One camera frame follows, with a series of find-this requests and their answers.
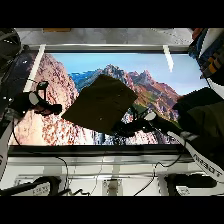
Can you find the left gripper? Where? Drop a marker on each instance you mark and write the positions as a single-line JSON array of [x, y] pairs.
[[50, 108]]

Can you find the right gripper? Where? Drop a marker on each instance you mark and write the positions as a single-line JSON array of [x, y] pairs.
[[131, 127]]

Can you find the brown garment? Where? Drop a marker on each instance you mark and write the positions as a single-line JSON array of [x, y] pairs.
[[100, 105]]

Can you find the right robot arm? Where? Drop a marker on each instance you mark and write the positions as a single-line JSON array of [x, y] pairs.
[[203, 160]]

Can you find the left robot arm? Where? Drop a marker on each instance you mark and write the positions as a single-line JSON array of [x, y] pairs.
[[6, 143]]

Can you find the heap of clothes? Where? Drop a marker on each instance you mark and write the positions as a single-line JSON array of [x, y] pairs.
[[208, 56]]

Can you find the dark olive garment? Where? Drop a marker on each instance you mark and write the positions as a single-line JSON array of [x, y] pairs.
[[203, 123]]

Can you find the black garment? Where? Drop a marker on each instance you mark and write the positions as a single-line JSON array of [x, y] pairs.
[[200, 96]]

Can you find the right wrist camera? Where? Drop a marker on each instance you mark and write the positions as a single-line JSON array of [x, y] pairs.
[[136, 112]]

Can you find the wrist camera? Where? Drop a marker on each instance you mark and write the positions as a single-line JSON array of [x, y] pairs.
[[42, 86], [136, 112]]

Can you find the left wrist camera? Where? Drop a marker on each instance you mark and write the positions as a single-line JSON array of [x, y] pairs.
[[42, 86]]

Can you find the silver frame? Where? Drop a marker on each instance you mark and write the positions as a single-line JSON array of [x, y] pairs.
[[113, 166]]

